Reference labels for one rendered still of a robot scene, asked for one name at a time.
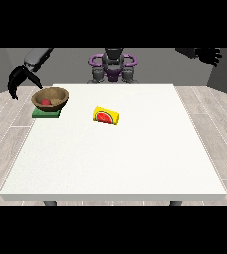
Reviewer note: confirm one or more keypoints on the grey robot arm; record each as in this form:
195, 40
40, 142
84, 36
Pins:
35, 59

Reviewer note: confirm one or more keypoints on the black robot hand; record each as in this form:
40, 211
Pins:
18, 75
208, 55

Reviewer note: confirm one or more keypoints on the brown wooden bowl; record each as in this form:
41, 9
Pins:
54, 97

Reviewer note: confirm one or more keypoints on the green square pad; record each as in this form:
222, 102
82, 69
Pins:
47, 114

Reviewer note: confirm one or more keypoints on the yellow cup with melon print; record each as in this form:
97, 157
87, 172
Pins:
105, 116

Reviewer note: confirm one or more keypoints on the grey robot trunk purple rings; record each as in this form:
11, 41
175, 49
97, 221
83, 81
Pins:
113, 67

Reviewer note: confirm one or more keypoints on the small red ball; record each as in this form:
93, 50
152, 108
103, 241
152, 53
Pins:
46, 102

